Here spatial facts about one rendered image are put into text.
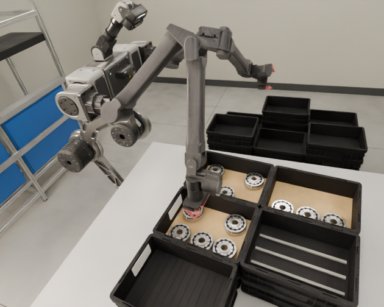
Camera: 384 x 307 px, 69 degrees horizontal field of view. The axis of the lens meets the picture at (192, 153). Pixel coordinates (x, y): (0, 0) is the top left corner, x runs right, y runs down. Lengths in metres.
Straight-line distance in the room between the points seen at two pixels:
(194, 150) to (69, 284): 0.94
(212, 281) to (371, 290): 0.66
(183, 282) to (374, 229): 0.96
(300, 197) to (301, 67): 2.82
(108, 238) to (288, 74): 3.29
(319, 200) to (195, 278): 0.71
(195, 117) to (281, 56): 3.23
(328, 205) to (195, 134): 0.83
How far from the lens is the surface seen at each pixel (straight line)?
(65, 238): 2.71
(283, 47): 4.04
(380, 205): 1.78
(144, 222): 1.61
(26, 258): 2.77
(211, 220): 1.39
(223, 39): 1.17
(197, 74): 0.92
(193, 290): 1.22
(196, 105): 0.92
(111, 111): 1.05
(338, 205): 1.52
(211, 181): 0.95
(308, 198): 1.51
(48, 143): 3.02
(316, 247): 1.35
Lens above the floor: 1.94
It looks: 39 degrees down
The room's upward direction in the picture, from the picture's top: 8 degrees counter-clockwise
